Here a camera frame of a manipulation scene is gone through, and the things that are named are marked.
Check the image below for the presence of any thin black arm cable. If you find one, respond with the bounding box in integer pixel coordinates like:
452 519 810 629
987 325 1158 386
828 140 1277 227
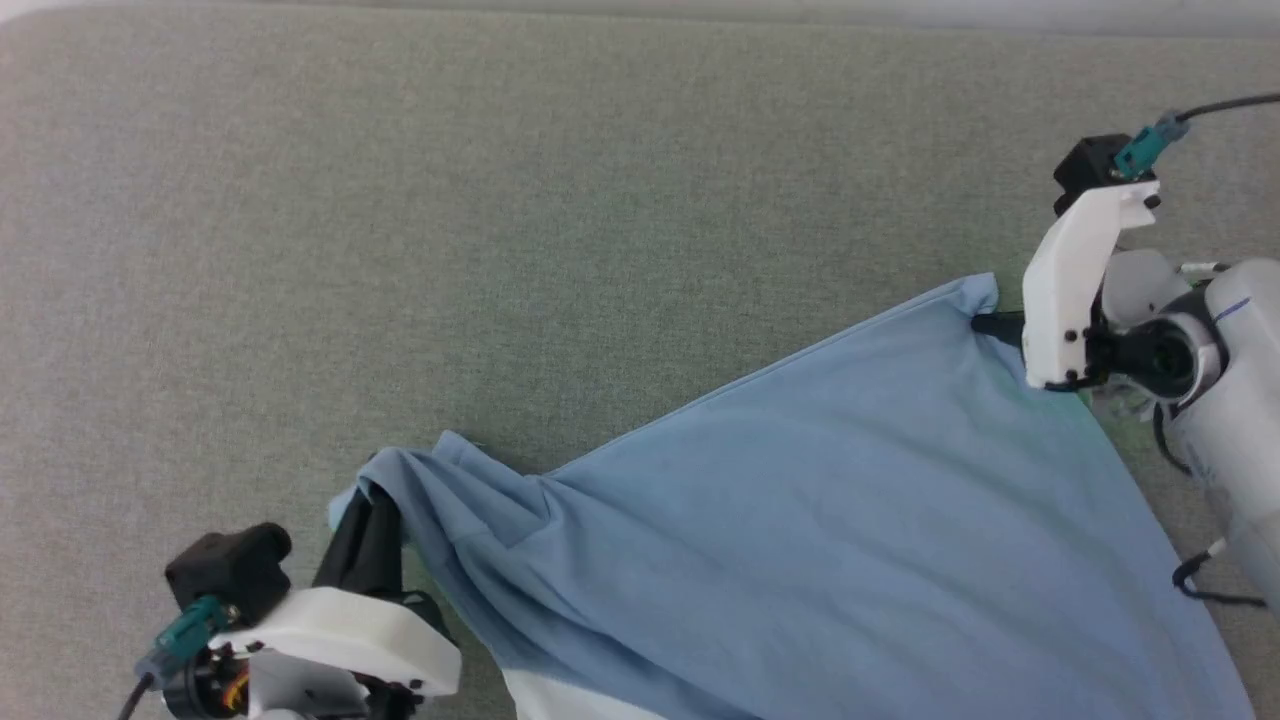
1171 538 1269 609

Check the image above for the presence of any cable with teal plug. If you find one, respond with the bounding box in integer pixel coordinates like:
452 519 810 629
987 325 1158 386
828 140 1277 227
1112 91 1280 180
117 594 242 720

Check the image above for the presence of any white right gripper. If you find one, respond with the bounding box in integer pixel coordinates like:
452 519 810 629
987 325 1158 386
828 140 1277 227
971 180 1163 392

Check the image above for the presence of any left cable with teal plug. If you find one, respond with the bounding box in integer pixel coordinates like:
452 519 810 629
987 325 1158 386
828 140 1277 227
117 594 242 720

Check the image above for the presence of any right cable with teal plug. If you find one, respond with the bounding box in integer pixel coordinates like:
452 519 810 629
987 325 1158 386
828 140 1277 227
1112 91 1280 180

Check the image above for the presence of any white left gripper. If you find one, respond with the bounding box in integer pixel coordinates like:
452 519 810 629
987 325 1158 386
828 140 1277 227
208 492 464 720

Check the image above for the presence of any light blue polo shirt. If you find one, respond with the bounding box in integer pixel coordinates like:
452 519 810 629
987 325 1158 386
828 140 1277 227
328 272 1257 720

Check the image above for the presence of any grey-green fabric sofa cushion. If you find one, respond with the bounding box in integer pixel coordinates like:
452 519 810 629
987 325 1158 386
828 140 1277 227
0 0 1280 720

